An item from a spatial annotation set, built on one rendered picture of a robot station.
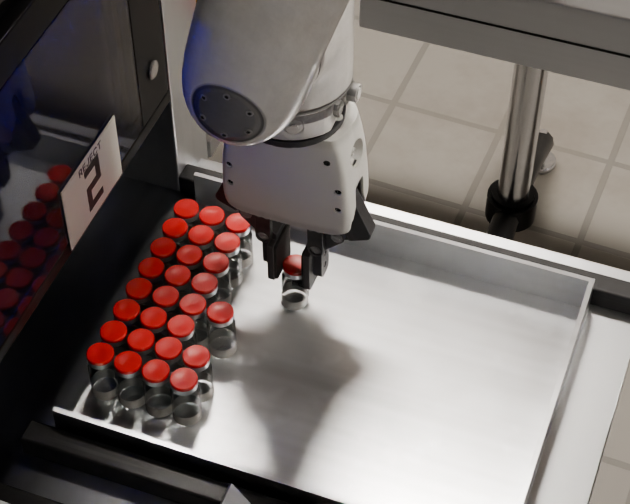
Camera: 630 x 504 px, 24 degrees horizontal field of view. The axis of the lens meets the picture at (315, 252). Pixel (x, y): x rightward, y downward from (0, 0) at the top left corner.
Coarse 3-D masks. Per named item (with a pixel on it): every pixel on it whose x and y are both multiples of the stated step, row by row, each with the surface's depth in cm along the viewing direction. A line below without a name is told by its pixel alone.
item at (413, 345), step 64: (256, 256) 120; (384, 256) 120; (448, 256) 117; (256, 320) 115; (320, 320) 115; (384, 320) 115; (448, 320) 115; (512, 320) 115; (576, 320) 111; (256, 384) 111; (320, 384) 111; (384, 384) 111; (448, 384) 111; (512, 384) 111; (128, 448) 105; (192, 448) 107; (256, 448) 107; (320, 448) 107; (384, 448) 107; (448, 448) 107; (512, 448) 107
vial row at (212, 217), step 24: (216, 216) 116; (192, 240) 115; (192, 264) 113; (168, 288) 111; (144, 312) 110; (168, 312) 111; (144, 336) 108; (120, 360) 107; (144, 360) 108; (120, 384) 107
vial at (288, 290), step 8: (288, 280) 113; (296, 280) 113; (288, 288) 114; (296, 288) 114; (304, 288) 114; (288, 296) 114; (296, 296) 114; (304, 296) 115; (288, 304) 115; (296, 304) 115; (304, 304) 116
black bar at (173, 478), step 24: (24, 432) 106; (48, 432) 106; (48, 456) 106; (72, 456) 105; (96, 456) 104; (120, 456) 104; (144, 456) 105; (120, 480) 105; (144, 480) 103; (168, 480) 103; (192, 480) 103; (216, 480) 103
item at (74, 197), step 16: (112, 128) 107; (96, 144) 105; (112, 144) 107; (112, 160) 108; (80, 176) 103; (112, 176) 109; (64, 192) 102; (80, 192) 104; (96, 192) 107; (64, 208) 102; (80, 208) 105; (96, 208) 108; (80, 224) 106
